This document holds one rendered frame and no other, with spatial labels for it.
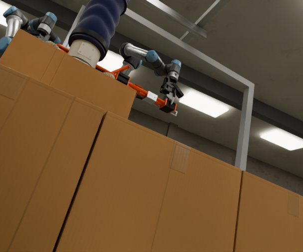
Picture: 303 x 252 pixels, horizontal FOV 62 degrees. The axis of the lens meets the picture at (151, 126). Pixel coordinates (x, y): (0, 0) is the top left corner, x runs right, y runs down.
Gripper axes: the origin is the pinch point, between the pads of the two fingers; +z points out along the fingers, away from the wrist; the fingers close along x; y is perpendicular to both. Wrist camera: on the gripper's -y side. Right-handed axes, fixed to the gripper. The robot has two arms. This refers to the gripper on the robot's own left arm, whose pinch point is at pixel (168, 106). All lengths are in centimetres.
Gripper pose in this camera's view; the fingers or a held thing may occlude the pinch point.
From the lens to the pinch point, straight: 166.4
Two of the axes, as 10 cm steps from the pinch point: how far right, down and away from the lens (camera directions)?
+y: -8.4, -4.0, -3.7
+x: 4.9, -2.3, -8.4
